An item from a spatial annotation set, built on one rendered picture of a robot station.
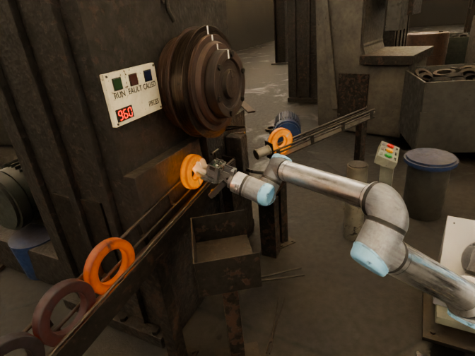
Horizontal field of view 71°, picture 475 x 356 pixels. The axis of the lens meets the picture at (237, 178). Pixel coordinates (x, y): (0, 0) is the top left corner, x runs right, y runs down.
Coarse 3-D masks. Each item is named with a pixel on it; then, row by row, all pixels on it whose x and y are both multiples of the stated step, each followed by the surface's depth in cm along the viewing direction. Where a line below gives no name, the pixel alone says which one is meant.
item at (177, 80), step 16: (192, 32) 133; (176, 48) 130; (192, 48) 129; (176, 64) 128; (176, 80) 128; (176, 96) 130; (176, 112) 135; (192, 112) 135; (192, 128) 140; (224, 128) 160
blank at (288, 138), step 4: (280, 128) 190; (284, 128) 192; (272, 132) 189; (276, 132) 188; (280, 132) 189; (284, 132) 190; (288, 132) 192; (272, 136) 188; (276, 136) 189; (280, 136) 190; (284, 136) 192; (288, 136) 193; (292, 136) 194; (268, 140) 191; (272, 140) 188; (276, 140) 190; (284, 140) 195; (288, 140) 194; (292, 140) 195; (276, 144) 191; (284, 144) 194; (276, 148) 192; (284, 148) 194; (284, 152) 195
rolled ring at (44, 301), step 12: (60, 288) 92; (72, 288) 95; (84, 288) 99; (48, 300) 89; (84, 300) 101; (36, 312) 88; (48, 312) 89; (84, 312) 101; (36, 324) 88; (48, 324) 90; (72, 324) 99; (36, 336) 89; (48, 336) 90; (60, 336) 94
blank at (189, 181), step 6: (192, 156) 143; (198, 156) 147; (186, 162) 141; (192, 162) 143; (180, 168) 141; (186, 168) 140; (192, 168) 144; (180, 174) 141; (186, 174) 140; (186, 180) 141; (192, 180) 145; (198, 180) 149; (186, 186) 145; (192, 186) 145; (198, 186) 149
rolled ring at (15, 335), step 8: (8, 336) 82; (16, 336) 83; (24, 336) 84; (32, 336) 86; (0, 344) 79; (8, 344) 81; (16, 344) 82; (24, 344) 84; (32, 344) 86; (40, 344) 88; (0, 352) 79; (32, 352) 87; (40, 352) 89
